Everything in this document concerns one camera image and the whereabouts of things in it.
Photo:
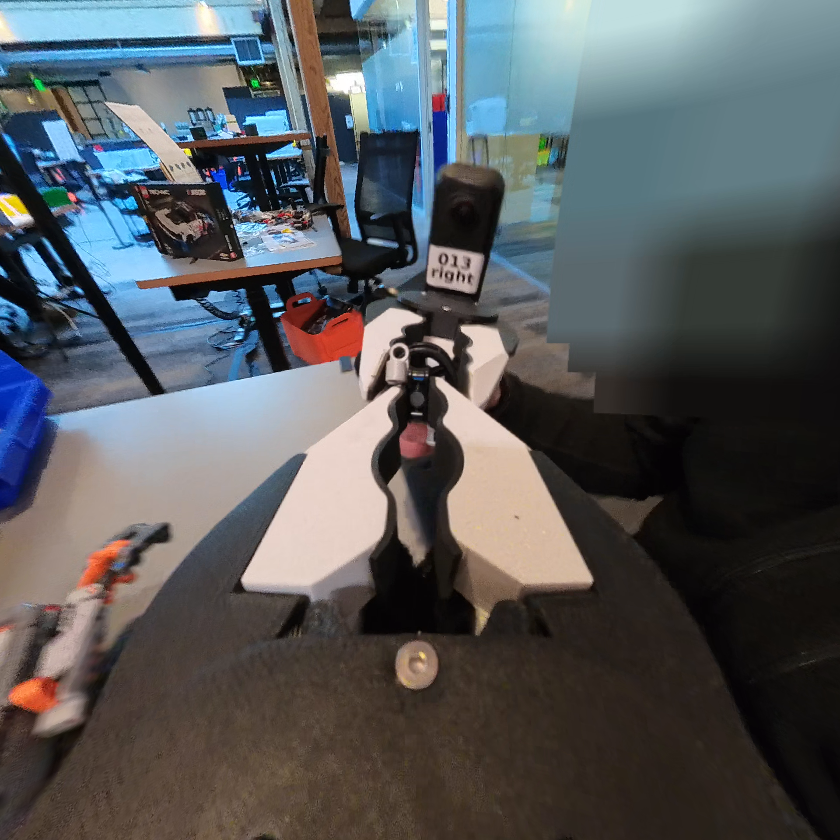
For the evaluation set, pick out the red tool basket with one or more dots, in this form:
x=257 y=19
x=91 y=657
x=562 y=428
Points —
x=322 y=331

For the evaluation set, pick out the grey orange tracked toy robot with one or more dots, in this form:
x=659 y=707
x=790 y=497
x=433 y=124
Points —
x=66 y=643

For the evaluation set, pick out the wooden pillar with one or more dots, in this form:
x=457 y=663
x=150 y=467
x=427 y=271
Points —
x=318 y=105

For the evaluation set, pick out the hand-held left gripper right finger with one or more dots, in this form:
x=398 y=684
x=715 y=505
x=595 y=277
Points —
x=512 y=525

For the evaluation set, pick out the black office chair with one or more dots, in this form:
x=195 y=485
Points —
x=383 y=197

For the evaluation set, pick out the black printed box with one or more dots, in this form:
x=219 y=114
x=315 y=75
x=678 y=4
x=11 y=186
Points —
x=190 y=221

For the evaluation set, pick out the wooden work table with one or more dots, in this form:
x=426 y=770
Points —
x=250 y=263

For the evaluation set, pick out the person's right hand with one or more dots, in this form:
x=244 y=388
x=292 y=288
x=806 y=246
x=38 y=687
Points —
x=418 y=440

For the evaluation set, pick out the blue plastic bin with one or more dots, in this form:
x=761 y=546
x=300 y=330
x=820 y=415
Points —
x=20 y=433

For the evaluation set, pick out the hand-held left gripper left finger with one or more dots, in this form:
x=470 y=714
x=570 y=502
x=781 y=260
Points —
x=322 y=525

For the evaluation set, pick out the small white blue connector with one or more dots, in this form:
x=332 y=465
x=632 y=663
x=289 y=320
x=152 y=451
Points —
x=400 y=368

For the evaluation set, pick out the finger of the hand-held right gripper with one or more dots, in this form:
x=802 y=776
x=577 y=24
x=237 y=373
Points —
x=483 y=361
x=374 y=344

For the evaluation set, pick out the person's right forearm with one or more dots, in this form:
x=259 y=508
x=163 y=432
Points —
x=591 y=440

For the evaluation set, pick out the black stand pole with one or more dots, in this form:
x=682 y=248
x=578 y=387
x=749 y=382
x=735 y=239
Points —
x=79 y=263

